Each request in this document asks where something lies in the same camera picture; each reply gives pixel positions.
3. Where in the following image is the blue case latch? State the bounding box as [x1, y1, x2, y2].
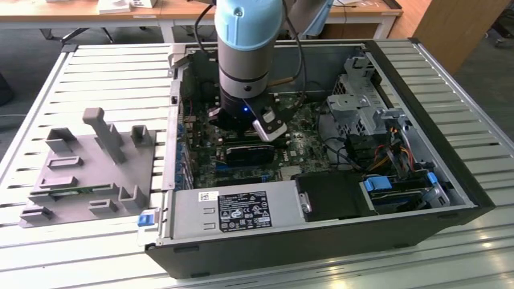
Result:
[137, 210, 159, 227]

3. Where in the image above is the black RAM slot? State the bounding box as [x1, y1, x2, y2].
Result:
[222, 138, 286, 145]
[222, 141, 286, 148]

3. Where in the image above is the silver metal drive cage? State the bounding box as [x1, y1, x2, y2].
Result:
[324, 48, 413, 138]

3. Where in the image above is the coloured power wire bundle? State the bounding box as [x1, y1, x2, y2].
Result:
[372, 128, 417, 175]

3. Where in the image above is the black expansion slot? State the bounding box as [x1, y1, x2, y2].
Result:
[217, 177, 266, 187]

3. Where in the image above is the wooden desk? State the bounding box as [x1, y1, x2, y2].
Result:
[159, 0, 405, 46]
[0, 0, 165, 45]

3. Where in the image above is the black graphics card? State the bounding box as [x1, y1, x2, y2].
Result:
[222, 143, 280, 168]

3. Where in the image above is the grey parts rack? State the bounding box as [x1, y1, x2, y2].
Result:
[18, 107, 161, 229]

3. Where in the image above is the dark flat data wire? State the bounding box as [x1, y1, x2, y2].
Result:
[333, 146, 365, 173]

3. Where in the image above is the wooden cabinet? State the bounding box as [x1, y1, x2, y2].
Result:
[388, 0, 514, 76]

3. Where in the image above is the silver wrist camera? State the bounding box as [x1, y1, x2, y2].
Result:
[251, 110, 290, 142]

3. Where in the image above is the green motherboard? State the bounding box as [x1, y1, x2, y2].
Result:
[183, 95, 337, 190]

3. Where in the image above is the green RAM stick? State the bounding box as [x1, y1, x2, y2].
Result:
[47, 185, 114, 197]

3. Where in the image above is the black open PC case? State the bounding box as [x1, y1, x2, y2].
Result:
[143, 38, 496, 279]

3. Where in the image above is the black office chair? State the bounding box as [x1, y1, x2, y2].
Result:
[489, 16, 514, 49]

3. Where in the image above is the black plastic shroud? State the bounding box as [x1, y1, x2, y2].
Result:
[292, 172, 381, 223]

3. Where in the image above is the silver power supply unit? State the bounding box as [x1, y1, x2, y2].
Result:
[158, 180, 314, 242]

